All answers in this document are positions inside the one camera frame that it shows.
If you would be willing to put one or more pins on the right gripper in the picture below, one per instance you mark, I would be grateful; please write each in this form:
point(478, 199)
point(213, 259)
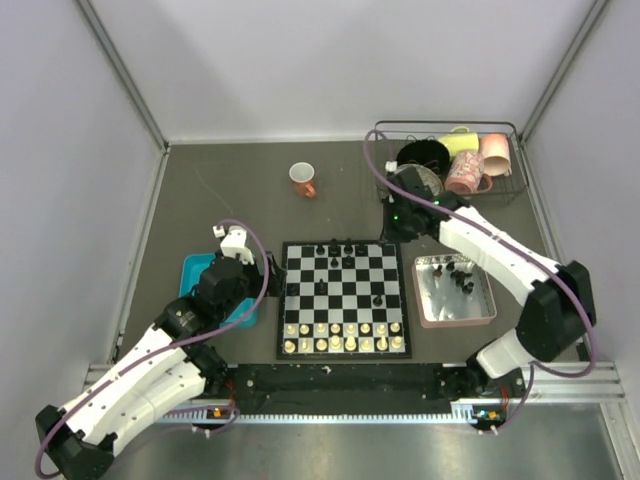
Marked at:
point(387, 232)

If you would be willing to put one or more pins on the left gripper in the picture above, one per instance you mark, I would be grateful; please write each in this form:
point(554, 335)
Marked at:
point(276, 277)

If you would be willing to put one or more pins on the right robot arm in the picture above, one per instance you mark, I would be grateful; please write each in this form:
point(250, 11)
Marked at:
point(556, 300)

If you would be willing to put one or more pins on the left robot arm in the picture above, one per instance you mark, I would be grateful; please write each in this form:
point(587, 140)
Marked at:
point(172, 363)

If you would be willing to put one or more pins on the chess board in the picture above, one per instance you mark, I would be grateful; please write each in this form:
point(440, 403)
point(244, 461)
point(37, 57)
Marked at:
point(349, 299)

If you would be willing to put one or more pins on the blue plastic tray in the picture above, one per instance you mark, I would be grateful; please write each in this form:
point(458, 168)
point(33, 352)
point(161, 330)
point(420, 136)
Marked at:
point(193, 266)

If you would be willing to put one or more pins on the orange mug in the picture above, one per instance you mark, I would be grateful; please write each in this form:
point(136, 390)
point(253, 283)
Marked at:
point(302, 175)

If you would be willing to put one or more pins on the pink metal tray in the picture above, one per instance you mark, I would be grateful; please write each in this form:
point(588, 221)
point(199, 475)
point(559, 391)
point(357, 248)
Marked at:
point(452, 291)

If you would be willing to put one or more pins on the patterned plate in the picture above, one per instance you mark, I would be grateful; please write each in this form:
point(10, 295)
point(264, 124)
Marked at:
point(429, 178)

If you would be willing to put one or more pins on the black bowl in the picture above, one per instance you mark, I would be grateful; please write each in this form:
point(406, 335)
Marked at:
point(427, 152)

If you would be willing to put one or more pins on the pink floral mug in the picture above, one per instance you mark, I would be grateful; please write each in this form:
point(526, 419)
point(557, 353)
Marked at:
point(467, 174)

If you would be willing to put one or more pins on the yellow mug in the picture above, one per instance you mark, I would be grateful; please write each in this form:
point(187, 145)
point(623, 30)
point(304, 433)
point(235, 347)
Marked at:
point(460, 139)

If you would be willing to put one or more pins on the pink marbled cup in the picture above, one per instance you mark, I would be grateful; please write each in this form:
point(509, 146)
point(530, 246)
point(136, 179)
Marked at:
point(495, 149)

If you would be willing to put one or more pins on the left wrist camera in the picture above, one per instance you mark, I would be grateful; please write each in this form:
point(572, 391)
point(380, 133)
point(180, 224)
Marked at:
point(233, 243)

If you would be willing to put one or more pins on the wire dish rack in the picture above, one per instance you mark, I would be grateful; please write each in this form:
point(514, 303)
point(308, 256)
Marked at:
point(392, 135)

